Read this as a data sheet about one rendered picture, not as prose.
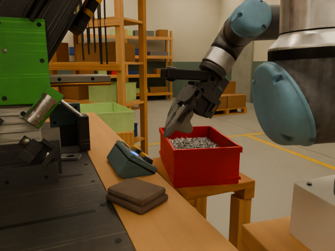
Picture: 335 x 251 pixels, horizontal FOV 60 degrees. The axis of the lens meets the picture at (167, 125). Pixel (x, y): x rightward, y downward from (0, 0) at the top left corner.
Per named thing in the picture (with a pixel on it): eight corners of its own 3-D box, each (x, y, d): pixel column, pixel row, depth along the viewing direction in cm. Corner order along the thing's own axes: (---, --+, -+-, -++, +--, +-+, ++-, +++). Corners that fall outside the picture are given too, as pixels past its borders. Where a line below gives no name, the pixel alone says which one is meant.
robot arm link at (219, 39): (237, 3, 70) (227, 16, 79) (213, 41, 70) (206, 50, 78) (263, 21, 71) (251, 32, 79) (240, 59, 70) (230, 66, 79)
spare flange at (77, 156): (82, 156, 85) (81, 153, 85) (78, 160, 81) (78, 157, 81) (62, 156, 85) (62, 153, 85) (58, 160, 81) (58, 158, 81)
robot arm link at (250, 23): (288, -7, 60) (266, 14, 71) (235, -5, 59) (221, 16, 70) (291, 31, 60) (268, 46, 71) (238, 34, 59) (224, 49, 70)
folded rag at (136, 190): (104, 200, 57) (103, 186, 57) (133, 187, 63) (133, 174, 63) (140, 216, 51) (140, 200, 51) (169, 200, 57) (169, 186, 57)
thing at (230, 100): (225, 108, 776) (227, 80, 760) (247, 112, 707) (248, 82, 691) (187, 112, 720) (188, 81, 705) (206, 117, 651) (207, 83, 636)
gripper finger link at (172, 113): (179, 145, 75) (197, 115, 75) (161, 134, 72) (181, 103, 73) (174, 142, 78) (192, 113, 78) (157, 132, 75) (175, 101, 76)
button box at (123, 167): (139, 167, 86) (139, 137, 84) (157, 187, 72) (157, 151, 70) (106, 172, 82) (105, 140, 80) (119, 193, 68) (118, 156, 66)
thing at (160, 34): (172, 99, 964) (173, 29, 917) (73, 104, 857) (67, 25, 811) (167, 98, 1013) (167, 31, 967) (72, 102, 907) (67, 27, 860)
